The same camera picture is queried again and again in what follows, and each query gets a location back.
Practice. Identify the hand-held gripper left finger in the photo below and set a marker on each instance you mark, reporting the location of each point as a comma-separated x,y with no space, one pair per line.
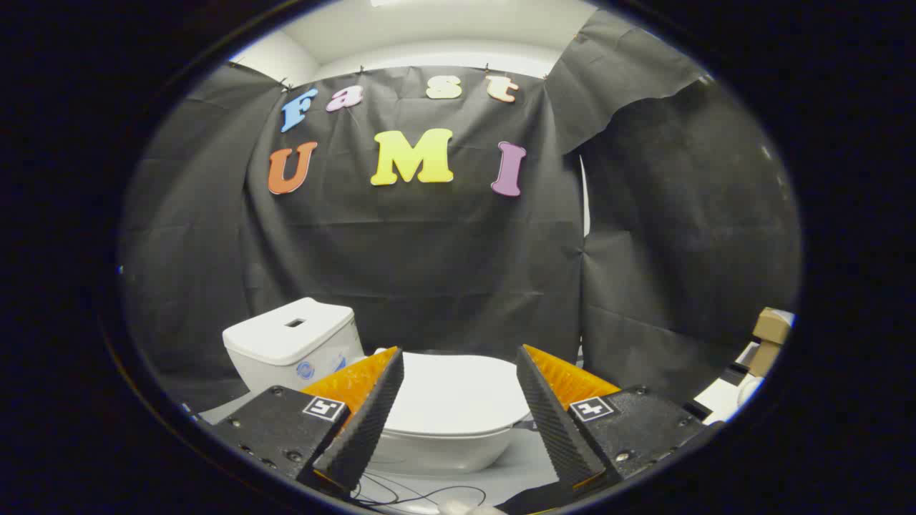
365,422

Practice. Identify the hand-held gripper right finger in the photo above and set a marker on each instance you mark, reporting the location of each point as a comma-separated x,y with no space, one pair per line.
554,422

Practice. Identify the cardboard box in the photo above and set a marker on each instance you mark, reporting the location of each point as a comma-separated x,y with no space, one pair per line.
769,332

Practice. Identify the black backdrop cloth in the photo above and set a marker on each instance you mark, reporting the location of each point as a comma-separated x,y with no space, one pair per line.
429,250

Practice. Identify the white board with black edge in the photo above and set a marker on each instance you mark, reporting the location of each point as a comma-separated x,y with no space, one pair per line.
723,400

